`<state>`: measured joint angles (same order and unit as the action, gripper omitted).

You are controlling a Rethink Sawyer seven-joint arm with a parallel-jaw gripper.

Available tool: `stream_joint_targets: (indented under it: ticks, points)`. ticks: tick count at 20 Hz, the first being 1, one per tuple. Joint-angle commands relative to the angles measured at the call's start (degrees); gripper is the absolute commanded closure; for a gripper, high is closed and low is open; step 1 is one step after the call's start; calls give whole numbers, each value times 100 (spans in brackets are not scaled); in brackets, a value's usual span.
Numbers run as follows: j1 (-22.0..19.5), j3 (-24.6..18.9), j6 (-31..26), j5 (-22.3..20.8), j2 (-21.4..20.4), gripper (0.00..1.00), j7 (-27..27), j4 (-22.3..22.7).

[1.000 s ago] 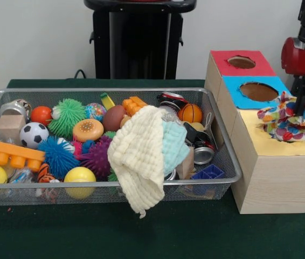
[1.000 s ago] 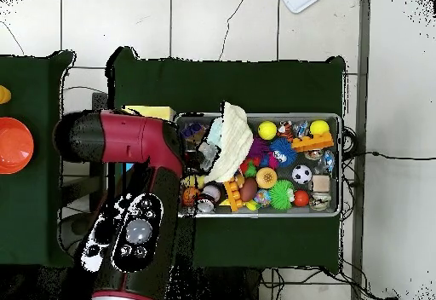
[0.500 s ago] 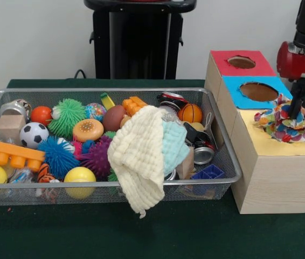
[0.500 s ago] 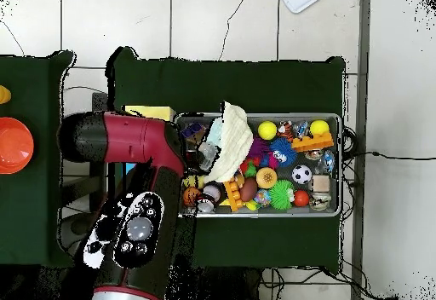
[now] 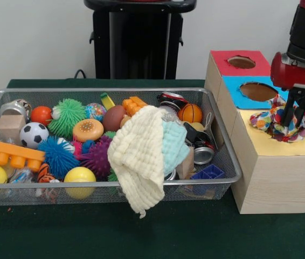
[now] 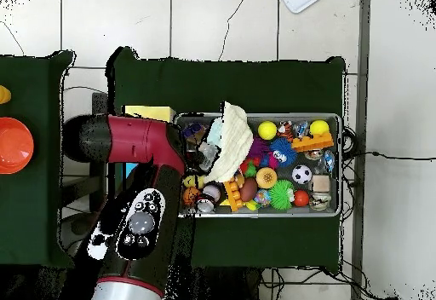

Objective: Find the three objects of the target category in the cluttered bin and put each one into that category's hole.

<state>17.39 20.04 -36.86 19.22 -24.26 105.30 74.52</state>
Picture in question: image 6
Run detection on cream waffle cloth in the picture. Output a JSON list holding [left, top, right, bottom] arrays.
[[204, 101, 255, 183]]

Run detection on wooden box with three holes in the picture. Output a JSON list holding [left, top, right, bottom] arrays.
[[121, 105, 177, 178]]

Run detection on silver mesh bin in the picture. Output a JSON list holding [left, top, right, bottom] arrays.
[[174, 112, 342, 218]]

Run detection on toy burger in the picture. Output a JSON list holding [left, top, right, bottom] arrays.
[[255, 167, 278, 189]]

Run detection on plain yellow ball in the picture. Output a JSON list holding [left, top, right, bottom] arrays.
[[257, 120, 278, 141]]

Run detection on blue spiky ball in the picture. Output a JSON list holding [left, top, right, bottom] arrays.
[[270, 137, 298, 168]]

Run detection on dark green table cloth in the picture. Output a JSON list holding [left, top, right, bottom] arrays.
[[106, 46, 347, 274]]

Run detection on green spiky ball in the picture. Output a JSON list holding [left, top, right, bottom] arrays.
[[268, 179, 295, 211]]

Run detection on black and white soccer ball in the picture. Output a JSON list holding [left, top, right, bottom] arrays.
[[291, 164, 313, 185]]

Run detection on orange toy brick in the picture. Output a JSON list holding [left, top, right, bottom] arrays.
[[290, 132, 335, 153]]

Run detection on plain orange ball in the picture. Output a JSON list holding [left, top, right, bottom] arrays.
[[293, 190, 311, 208]]

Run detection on yellow smiley ball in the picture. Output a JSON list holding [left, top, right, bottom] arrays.
[[309, 119, 330, 136]]

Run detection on wooden cube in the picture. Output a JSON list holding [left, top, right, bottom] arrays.
[[310, 175, 331, 193]]

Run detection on white tray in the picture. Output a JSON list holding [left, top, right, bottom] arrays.
[[278, 0, 326, 14]]

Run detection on neighbouring green cloth table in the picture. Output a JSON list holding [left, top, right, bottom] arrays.
[[0, 49, 77, 268]]

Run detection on orange plastic bowl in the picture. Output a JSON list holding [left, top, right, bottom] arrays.
[[0, 116, 35, 175]]

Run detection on yellow plastic toy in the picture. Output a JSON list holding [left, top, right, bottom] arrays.
[[0, 84, 12, 106]]

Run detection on black cable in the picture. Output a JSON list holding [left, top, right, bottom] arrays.
[[340, 149, 436, 162]]

